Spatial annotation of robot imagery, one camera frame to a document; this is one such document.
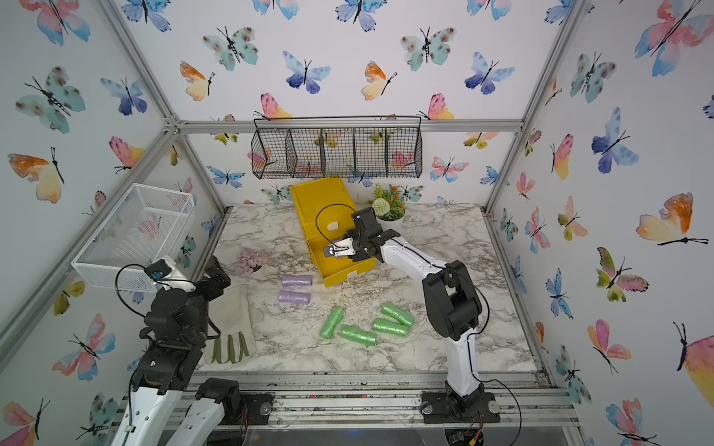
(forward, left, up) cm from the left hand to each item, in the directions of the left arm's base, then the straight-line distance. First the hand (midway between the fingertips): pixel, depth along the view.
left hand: (201, 264), depth 68 cm
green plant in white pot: (+32, -48, -13) cm, 59 cm away
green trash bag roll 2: (-8, -37, -27) cm, 47 cm away
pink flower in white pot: (+14, -2, -20) cm, 25 cm away
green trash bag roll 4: (-2, -50, -27) cm, 57 cm away
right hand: (+22, -35, -15) cm, 44 cm away
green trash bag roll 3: (-6, -47, -27) cm, 54 cm away
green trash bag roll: (-4, -29, -28) cm, 41 cm away
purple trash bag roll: (+8, -29, -9) cm, 31 cm away
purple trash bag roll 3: (+5, -17, -26) cm, 31 cm away
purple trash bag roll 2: (+11, -16, -27) cm, 33 cm away
